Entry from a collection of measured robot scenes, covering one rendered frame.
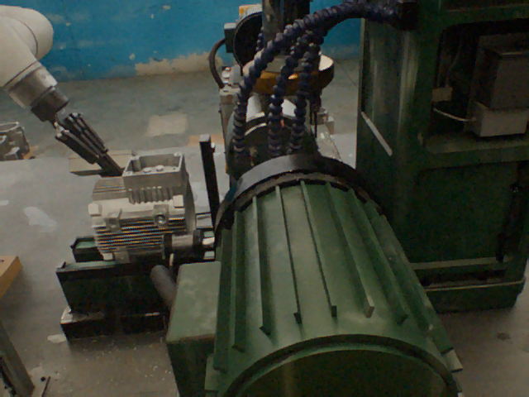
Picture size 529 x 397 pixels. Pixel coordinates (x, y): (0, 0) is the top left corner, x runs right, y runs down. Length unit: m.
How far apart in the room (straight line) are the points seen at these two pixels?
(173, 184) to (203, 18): 5.58
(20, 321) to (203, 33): 5.59
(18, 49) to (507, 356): 1.14
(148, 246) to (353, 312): 0.78
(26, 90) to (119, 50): 5.71
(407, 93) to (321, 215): 0.47
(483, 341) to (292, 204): 0.75
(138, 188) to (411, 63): 0.59
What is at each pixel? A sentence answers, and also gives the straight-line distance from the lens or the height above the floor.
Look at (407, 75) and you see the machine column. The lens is 0.81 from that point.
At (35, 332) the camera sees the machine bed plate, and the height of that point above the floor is 0.80.
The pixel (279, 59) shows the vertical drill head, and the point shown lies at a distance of 0.88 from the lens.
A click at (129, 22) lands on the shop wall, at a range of 6.64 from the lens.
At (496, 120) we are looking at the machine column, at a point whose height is 1.25.
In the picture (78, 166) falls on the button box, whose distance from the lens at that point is 1.32.
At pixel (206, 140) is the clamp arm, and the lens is 0.82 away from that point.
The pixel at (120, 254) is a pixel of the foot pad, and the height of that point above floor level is 0.98.
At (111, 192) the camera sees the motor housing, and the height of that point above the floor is 1.10.
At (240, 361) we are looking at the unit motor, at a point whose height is 1.33.
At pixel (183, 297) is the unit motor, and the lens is 0.37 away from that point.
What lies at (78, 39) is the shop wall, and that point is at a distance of 6.87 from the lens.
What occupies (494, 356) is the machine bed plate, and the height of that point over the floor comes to 0.80.
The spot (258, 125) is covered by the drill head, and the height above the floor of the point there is 1.13.
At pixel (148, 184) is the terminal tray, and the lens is 0.99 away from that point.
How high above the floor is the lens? 1.55
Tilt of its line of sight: 31 degrees down
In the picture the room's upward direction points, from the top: 5 degrees counter-clockwise
